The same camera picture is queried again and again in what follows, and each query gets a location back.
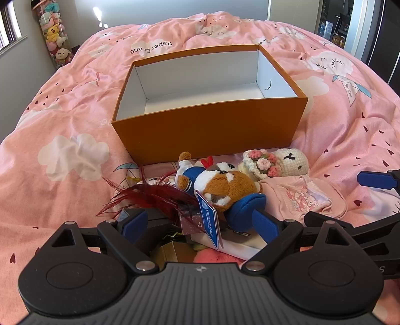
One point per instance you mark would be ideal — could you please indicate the orange cardboard box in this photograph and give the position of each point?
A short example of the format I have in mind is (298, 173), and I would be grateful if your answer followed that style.
(203, 134)

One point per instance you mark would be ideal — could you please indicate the cream crochet bunny doll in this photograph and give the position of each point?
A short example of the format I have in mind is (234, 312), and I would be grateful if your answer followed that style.
(293, 162)

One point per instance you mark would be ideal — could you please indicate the brown white plush dog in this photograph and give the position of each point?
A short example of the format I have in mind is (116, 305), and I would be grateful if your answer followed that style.
(231, 184)

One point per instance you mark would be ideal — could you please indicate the shelf with small things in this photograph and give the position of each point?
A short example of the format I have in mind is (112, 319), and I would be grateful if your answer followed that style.
(331, 28)

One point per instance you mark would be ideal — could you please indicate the dark door panel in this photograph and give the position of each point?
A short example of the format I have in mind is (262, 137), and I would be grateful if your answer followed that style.
(386, 37)

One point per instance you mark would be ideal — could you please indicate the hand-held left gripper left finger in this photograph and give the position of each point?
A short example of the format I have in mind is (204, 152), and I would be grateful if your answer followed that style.
(136, 225)

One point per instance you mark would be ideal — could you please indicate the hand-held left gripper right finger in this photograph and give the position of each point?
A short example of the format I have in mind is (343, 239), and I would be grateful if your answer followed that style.
(265, 226)

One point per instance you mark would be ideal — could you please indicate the pink cartoon pouch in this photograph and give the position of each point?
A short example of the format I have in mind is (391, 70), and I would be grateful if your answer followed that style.
(300, 193)

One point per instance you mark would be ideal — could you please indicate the red feather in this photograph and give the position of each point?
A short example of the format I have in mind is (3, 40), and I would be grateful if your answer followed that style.
(156, 192)

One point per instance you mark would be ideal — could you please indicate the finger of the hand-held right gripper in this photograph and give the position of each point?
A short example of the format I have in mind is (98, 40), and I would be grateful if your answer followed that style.
(375, 180)
(375, 229)

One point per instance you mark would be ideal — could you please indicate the dark brown gift box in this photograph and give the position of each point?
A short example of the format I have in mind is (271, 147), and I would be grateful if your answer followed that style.
(190, 223)

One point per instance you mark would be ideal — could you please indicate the black box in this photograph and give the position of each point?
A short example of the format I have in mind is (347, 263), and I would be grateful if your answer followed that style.
(157, 225)

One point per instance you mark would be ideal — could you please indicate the gold box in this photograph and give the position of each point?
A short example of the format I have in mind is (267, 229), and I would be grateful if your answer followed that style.
(175, 251)

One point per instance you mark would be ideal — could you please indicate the long white box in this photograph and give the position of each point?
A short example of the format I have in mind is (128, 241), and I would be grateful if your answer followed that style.
(237, 247)

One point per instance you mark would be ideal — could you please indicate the clear tube of plush toys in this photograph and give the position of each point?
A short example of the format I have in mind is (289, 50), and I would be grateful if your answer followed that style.
(51, 31)

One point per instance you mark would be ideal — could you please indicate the window blind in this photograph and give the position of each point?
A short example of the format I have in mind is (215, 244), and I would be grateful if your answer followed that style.
(7, 28)

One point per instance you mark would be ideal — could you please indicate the pink printed blanket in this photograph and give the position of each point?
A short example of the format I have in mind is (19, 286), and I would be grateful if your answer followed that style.
(62, 109)

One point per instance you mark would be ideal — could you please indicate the pink peach plush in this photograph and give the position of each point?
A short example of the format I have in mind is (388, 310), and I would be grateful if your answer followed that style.
(215, 257)

